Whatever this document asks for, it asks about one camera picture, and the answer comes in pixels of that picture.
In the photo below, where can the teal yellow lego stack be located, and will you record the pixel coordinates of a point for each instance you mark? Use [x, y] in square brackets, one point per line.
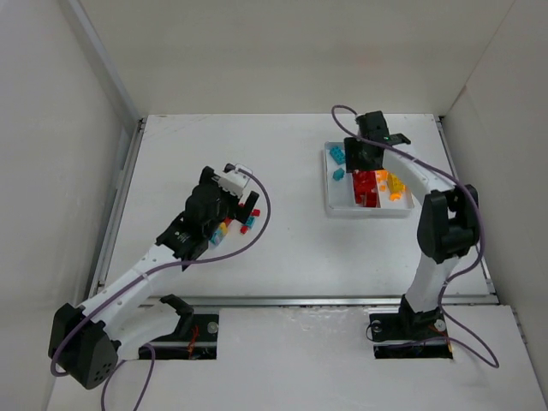
[219, 234]

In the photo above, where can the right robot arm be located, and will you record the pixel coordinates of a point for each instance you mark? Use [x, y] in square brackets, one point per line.
[448, 226]

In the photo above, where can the yellow butterfly lego block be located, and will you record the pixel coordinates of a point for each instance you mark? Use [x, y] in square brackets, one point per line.
[395, 185]

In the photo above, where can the small teal lego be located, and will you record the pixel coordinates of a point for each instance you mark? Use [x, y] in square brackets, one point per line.
[251, 222]

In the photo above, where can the teal long lego brick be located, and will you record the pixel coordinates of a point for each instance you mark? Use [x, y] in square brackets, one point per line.
[338, 155]

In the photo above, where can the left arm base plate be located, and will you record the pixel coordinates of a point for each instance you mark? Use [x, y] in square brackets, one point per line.
[198, 343]

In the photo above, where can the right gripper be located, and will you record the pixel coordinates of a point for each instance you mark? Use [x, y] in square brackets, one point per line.
[356, 152]

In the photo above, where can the aluminium rail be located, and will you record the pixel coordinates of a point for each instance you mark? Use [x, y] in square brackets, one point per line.
[299, 301]

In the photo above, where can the white divided tray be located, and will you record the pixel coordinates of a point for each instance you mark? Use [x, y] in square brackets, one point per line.
[339, 196]

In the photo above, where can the orange lego in tray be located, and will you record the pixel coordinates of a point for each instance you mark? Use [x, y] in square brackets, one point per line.
[382, 176]

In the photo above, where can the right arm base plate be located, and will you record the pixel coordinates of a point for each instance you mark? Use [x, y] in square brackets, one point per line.
[395, 338]

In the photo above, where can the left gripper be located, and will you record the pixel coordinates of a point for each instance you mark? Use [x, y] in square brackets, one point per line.
[239, 205]

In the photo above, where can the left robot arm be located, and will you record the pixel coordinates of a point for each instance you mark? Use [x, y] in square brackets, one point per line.
[89, 340]

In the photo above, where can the red stepped lego block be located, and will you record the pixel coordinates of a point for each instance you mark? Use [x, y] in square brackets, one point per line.
[365, 188]

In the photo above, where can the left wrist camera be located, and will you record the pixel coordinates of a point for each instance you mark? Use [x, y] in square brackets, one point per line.
[234, 178]

